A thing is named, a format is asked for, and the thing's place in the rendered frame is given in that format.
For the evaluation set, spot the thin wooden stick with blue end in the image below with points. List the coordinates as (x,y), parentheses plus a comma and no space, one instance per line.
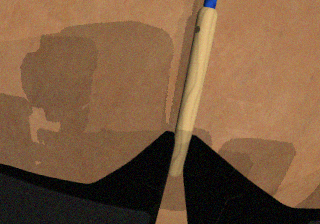
(193,87)

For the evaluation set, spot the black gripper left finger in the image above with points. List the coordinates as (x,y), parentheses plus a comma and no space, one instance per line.
(130,195)

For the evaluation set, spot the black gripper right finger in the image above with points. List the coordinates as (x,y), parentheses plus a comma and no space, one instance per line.
(216,193)

